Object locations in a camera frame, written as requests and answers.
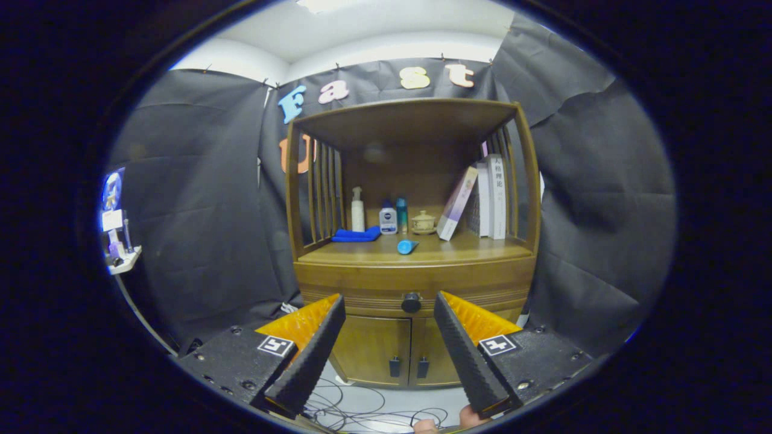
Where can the wide wooden cabinet door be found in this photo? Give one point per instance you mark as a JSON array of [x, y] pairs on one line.
[[371, 349]]

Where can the black backdrop cloth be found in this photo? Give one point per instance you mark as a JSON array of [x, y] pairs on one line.
[[199, 211]]

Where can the folded blue cloth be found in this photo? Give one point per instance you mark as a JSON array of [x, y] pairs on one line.
[[356, 235]]

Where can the white pump bottle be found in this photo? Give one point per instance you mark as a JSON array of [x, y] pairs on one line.
[[358, 218]]

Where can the beige lidded teacup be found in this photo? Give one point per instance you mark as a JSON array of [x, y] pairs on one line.
[[423, 224]]

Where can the white lotion bottle blue cap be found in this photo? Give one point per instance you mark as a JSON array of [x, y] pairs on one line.
[[388, 223]]

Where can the wooden cabinet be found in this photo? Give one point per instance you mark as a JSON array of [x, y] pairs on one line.
[[416, 175]]

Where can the wooden countertop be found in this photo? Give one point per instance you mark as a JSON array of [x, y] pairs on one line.
[[458, 247]]

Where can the teal bottle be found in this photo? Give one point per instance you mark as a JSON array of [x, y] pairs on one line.
[[401, 214]]

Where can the white wall shelf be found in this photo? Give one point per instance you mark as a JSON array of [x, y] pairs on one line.
[[128, 264]]

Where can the narrow wooden cabinet door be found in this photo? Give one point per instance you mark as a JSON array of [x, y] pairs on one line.
[[431, 349]]

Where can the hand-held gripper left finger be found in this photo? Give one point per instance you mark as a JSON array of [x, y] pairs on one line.
[[310, 361]]

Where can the wooden drawer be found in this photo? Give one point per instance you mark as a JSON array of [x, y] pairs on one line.
[[374, 280]]

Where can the purple and white book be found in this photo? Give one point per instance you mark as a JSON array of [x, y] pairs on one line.
[[456, 205]]

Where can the grey patterned book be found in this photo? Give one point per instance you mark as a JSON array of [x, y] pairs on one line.
[[482, 205]]

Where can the blue tube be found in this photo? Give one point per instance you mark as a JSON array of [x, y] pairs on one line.
[[406, 247]]

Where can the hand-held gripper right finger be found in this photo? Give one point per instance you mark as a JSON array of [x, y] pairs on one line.
[[470, 361]]

